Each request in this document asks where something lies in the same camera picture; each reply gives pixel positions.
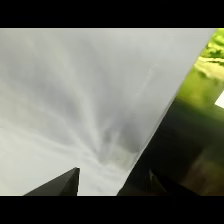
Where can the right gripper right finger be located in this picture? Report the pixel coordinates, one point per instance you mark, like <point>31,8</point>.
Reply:
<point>158,186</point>

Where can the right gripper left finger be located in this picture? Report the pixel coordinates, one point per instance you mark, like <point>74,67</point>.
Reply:
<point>61,186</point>

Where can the white garment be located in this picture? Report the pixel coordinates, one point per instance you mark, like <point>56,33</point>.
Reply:
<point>83,100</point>

